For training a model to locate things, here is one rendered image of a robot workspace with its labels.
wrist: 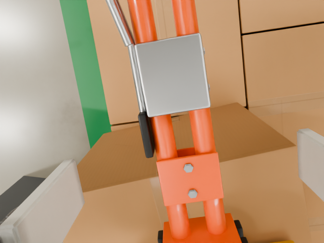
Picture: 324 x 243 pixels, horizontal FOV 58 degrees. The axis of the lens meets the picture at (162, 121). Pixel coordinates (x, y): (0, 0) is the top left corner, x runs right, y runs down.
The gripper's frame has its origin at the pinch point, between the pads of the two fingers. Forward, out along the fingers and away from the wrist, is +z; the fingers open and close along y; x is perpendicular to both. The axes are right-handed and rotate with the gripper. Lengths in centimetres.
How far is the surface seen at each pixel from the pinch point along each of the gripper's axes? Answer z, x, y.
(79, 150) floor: 121, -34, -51
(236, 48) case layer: 67, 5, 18
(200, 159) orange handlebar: 12.2, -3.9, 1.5
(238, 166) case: 27.1, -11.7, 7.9
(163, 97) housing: 12.1, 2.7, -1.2
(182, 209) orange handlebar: 12.9, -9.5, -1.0
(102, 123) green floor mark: 121, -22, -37
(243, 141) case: 33.9, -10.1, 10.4
